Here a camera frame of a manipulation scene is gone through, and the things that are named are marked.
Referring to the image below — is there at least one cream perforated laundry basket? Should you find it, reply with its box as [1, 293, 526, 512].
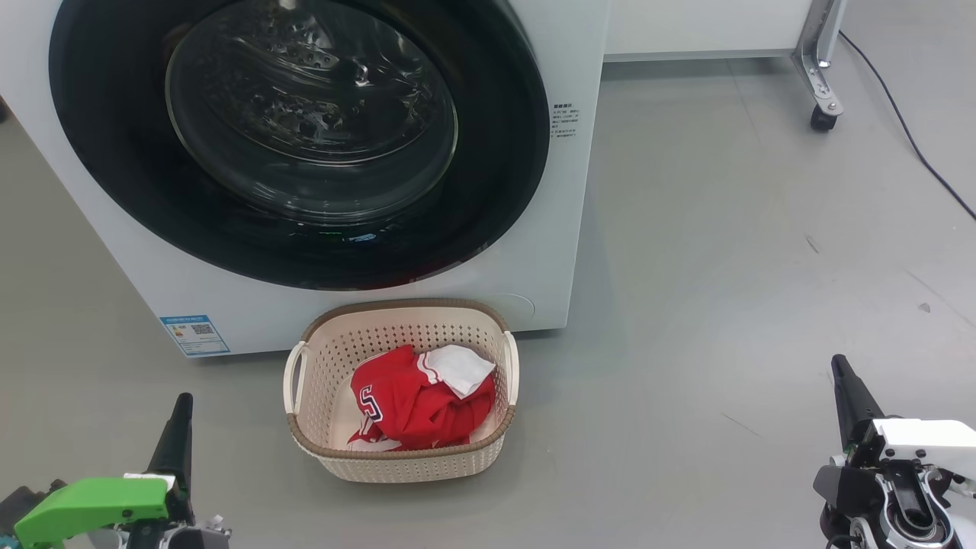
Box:
[282, 297, 521, 483]

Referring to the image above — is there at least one red and white sports clothing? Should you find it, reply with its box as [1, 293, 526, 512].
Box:
[347, 343, 498, 452]

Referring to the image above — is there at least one black floor cable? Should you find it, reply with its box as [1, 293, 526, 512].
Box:
[837, 30, 976, 222]

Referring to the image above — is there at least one black glass washing machine door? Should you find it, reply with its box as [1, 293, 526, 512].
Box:
[48, 0, 551, 292]

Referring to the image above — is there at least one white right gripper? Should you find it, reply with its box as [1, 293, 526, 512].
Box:
[812, 354, 976, 510]

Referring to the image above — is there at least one white partition panel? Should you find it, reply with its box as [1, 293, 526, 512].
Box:
[602, 0, 817, 62]

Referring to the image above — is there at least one metal partition leg with caster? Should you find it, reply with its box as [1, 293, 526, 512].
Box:
[791, 0, 849, 132]

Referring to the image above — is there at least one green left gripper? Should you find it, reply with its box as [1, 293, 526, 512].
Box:
[14, 392, 196, 549]

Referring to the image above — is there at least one white front-load washing machine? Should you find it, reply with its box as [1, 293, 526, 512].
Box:
[0, 0, 611, 359]

